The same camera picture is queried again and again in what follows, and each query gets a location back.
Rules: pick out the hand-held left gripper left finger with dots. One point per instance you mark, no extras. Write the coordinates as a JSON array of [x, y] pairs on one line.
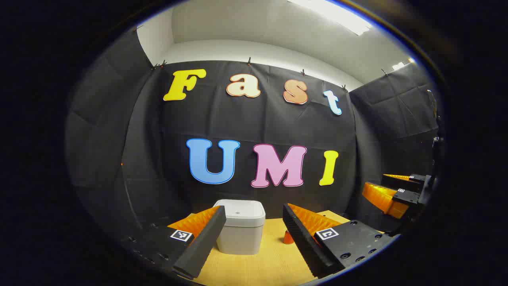
[[202, 242]]

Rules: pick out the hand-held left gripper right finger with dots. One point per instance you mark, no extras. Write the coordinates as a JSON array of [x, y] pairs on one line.
[[305, 246]]

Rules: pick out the wooden desktop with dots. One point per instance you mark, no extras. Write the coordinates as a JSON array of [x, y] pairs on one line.
[[270, 266]]

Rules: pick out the white desktop garbage bin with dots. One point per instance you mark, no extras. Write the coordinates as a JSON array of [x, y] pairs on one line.
[[242, 234]]

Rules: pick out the black backdrop cloth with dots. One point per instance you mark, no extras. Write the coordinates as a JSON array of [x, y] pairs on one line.
[[258, 127]]

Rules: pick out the row of small cloth clips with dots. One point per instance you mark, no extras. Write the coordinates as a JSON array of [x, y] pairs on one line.
[[249, 60]]

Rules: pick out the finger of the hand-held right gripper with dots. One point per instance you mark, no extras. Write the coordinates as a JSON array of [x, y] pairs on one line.
[[401, 182], [406, 198]]

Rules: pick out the red pop can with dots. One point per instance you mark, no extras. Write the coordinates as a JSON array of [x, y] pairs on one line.
[[288, 237]]

